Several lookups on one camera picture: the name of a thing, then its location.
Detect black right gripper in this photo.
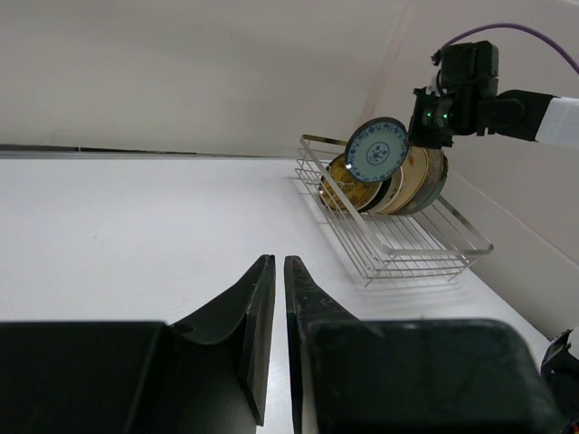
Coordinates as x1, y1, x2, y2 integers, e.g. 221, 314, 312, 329
408, 41, 498, 149

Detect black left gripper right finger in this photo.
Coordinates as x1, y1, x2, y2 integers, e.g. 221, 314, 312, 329
284, 256, 358, 433

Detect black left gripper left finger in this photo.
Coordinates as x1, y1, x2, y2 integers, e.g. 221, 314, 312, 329
167, 255, 276, 426

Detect light green floral plate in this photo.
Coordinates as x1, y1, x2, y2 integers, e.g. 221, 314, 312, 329
421, 150, 449, 209

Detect beige bird branch plate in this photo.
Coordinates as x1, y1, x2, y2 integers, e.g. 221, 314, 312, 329
382, 146, 429, 214

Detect blue white patterned plate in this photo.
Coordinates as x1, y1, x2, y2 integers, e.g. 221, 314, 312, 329
344, 117, 409, 183

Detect yellow patterned small plate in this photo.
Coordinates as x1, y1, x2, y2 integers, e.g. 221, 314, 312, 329
318, 154, 383, 212

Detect cream plate with dark patch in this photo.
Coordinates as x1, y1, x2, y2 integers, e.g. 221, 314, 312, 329
372, 167, 403, 212

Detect cream floral small plate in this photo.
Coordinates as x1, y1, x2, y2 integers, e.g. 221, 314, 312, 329
358, 178, 392, 212

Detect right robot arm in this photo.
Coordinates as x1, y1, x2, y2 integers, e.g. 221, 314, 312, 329
408, 41, 575, 149

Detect white wire dish rack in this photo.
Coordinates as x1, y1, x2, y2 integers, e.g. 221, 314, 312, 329
296, 134, 494, 284

